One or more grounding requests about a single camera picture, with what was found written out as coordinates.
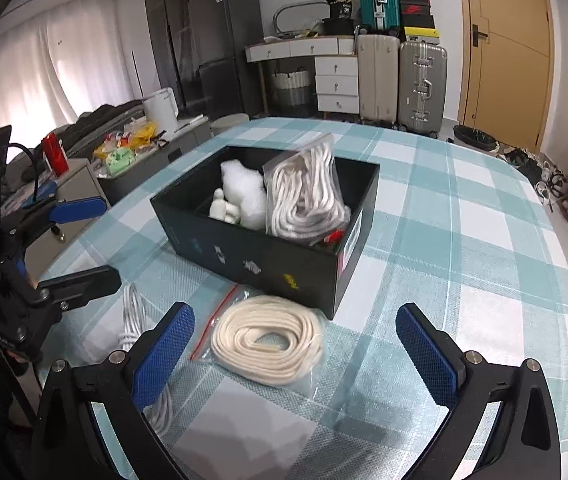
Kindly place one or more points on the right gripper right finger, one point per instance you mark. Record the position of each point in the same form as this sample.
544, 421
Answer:
523, 442

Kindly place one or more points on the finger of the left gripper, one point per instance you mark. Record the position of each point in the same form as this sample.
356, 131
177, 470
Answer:
77, 210
75, 290

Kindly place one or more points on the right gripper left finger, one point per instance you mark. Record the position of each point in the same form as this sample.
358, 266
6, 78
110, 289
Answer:
70, 444

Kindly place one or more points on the white foam wrap roll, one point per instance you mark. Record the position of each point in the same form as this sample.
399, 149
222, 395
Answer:
244, 188

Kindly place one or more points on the red white snack packet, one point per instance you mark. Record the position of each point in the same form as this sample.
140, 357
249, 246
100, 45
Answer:
331, 240

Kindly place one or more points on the grey low cabinet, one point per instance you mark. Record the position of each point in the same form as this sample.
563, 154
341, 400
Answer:
81, 182

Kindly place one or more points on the red bottle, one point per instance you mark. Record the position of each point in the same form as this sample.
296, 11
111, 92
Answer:
54, 154

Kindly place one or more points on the yellow snack bag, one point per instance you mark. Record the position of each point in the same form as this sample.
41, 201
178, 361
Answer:
142, 136

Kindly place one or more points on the white air purifier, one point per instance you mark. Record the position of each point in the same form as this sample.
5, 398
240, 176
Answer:
161, 109

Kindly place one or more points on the black cardboard box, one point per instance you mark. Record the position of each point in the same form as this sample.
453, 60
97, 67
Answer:
315, 276

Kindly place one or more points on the teal plaid tablecloth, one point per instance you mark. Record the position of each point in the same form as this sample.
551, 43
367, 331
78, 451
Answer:
458, 233

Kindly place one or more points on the dark grey refrigerator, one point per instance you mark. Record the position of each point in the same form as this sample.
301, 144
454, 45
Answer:
223, 30

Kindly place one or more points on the woven laundry basket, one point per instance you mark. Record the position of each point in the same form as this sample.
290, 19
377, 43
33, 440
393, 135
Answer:
292, 93

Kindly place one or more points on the white drawer desk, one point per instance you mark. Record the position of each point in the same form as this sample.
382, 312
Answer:
332, 64

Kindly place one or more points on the black trash bin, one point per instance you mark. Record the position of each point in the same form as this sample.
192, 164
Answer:
475, 138

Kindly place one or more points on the black bag on desk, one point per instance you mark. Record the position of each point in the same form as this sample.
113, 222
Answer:
339, 21

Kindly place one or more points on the beige suitcase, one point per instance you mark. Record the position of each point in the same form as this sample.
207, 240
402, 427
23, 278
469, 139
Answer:
378, 74

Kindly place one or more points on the wooden door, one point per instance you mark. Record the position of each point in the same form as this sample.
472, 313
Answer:
507, 69

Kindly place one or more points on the silver suitcase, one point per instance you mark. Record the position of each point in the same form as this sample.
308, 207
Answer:
423, 70

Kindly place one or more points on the stack of shoe boxes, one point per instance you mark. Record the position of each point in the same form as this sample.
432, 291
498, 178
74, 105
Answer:
418, 21

